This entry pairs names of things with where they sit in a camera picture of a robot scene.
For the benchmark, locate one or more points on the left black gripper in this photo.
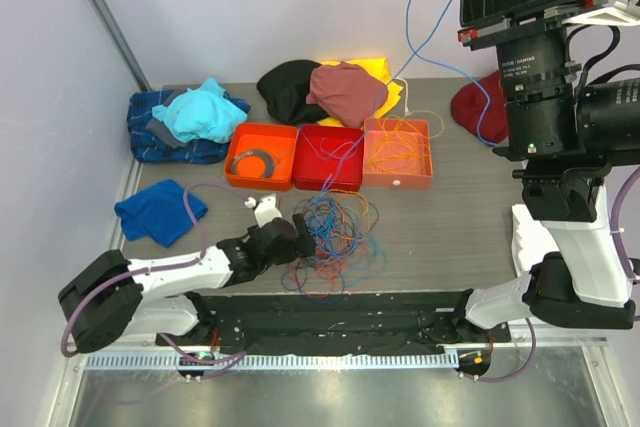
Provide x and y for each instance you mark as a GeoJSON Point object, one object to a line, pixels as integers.
{"type": "Point", "coordinates": [302, 245]}

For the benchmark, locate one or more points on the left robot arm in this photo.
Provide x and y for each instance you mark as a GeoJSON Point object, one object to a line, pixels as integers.
{"type": "Point", "coordinates": [115, 297]}

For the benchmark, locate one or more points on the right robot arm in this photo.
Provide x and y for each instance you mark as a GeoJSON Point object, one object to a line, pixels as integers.
{"type": "Point", "coordinates": [588, 282]}

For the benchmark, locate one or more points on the red plastic bin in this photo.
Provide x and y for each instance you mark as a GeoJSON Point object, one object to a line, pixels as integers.
{"type": "Point", "coordinates": [328, 157]}

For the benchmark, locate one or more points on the grey tape roll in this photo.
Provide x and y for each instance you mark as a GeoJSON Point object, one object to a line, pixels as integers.
{"type": "Point", "coordinates": [267, 160]}

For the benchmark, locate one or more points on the orange plastic bin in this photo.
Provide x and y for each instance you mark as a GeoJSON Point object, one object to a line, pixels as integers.
{"type": "Point", "coordinates": [278, 140]}

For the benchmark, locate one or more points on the maroon cloth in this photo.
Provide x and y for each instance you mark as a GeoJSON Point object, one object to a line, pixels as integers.
{"type": "Point", "coordinates": [480, 108]}

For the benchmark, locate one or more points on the salmon plastic bin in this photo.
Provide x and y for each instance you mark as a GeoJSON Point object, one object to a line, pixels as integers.
{"type": "Point", "coordinates": [397, 153]}

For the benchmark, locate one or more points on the yellow cloth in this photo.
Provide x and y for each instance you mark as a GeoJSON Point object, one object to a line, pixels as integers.
{"type": "Point", "coordinates": [378, 68]}

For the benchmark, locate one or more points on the royal blue cloth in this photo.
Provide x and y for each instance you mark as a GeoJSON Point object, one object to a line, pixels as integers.
{"type": "Point", "coordinates": [157, 212]}

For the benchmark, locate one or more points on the dusty pink cloth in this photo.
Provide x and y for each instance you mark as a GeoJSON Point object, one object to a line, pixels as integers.
{"type": "Point", "coordinates": [346, 92]}

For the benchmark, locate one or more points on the black cloth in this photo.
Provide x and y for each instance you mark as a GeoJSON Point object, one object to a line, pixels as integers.
{"type": "Point", "coordinates": [285, 89]}

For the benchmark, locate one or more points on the light blue cloth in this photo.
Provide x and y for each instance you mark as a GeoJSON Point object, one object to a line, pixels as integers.
{"type": "Point", "coordinates": [201, 114]}

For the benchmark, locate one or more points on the grey cloth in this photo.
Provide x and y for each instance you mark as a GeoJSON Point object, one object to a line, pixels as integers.
{"type": "Point", "coordinates": [159, 130]}

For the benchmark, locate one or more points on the dark blue plaid cloth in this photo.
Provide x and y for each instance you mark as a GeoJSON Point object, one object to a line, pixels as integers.
{"type": "Point", "coordinates": [148, 148]}

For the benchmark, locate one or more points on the white cloth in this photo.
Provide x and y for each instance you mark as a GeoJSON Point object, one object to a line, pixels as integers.
{"type": "Point", "coordinates": [531, 241]}

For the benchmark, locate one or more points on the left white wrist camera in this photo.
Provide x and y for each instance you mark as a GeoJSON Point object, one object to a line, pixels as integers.
{"type": "Point", "coordinates": [265, 209]}

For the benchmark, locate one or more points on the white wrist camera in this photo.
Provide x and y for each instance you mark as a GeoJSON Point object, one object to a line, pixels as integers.
{"type": "Point", "coordinates": [623, 13]}
{"type": "Point", "coordinates": [265, 209]}

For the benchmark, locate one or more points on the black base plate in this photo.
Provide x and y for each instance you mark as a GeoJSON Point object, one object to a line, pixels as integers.
{"type": "Point", "coordinates": [377, 324]}

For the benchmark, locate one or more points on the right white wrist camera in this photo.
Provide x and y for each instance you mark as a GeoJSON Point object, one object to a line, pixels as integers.
{"type": "Point", "coordinates": [623, 13]}

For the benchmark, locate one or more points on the slotted cable duct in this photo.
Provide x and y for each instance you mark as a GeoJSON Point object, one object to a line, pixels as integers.
{"type": "Point", "coordinates": [166, 360]}

